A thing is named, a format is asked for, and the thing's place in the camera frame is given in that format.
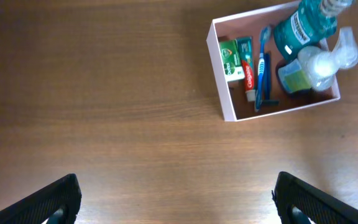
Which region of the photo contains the clear blue spray bottle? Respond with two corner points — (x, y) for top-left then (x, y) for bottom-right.
(277, 27), (358, 94)

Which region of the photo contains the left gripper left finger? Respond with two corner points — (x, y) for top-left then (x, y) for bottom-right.
(0, 174), (82, 223)

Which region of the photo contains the blue white toothbrush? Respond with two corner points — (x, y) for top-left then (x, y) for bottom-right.
(254, 26), (272, 112)

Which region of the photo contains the blue disposable razor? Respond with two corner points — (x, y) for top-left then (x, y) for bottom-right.
(261, 53), (279, 106)

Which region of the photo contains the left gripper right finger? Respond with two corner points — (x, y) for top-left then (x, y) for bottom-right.
(272, 171), (358, 223)

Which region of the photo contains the green red toothpaste tube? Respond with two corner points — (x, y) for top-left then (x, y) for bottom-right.
(236, 37), (256, 102)

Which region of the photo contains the green soap packet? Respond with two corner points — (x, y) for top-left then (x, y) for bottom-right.
(219, 40), (245, 82)

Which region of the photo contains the teal mouthwash bottle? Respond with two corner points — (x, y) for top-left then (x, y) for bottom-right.
(273, 0), (354, 61)

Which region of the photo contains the white cardboard box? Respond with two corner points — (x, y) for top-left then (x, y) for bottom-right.
(206, 1), (341, 122)

